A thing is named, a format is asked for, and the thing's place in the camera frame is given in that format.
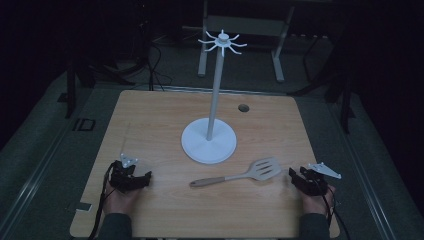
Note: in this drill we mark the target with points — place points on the black rectangular floor bracket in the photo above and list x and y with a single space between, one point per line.
84 124

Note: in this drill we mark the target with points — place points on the person's left hand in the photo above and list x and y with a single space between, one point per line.
120 201

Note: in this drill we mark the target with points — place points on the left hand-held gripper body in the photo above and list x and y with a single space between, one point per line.
122 178

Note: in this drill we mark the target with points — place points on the grey slotted spatula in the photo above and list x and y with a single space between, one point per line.
263 169

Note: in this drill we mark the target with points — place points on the grey metal table frame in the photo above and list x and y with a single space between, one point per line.
278 50

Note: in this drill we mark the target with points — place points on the person's right hand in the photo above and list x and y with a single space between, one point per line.
315 205

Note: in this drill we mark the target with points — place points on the black tripod stand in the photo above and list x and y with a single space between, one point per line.
71 83
345 100

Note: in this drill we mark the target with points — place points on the white utensil rack stand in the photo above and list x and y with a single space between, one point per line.
209 143

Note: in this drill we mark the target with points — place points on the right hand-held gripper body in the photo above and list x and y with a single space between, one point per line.
316 181

